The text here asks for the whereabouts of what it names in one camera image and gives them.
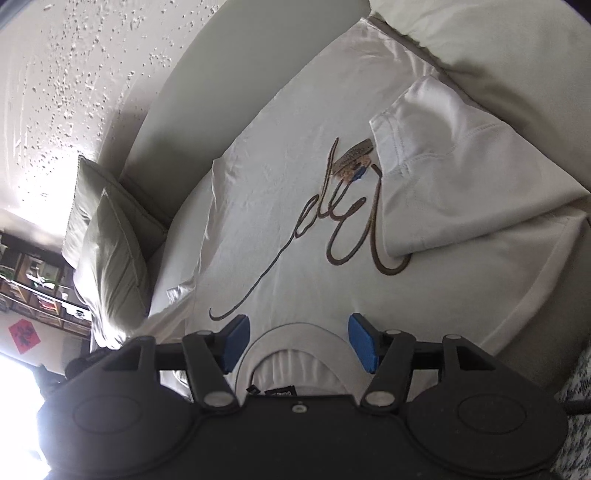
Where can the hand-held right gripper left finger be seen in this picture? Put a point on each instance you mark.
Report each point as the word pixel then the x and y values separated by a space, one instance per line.
pixel 236 339

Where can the wooden bookshelf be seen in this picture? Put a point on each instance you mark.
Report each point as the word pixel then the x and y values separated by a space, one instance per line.
pixel 37 286

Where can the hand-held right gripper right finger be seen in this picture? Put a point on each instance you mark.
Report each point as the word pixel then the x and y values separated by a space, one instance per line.
pixel 360 341

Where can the houndstooth patterned cloth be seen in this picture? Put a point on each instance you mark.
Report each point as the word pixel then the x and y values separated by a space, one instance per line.
pixel 577 438

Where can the red paper wall decoration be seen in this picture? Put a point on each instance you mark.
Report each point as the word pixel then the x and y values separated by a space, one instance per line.
pixel 24 336

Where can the white script print T-shirt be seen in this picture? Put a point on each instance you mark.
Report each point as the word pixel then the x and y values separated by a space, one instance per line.
pixel 286 221

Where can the grey sofa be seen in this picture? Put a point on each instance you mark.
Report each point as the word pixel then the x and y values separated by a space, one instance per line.
pixel 198 92

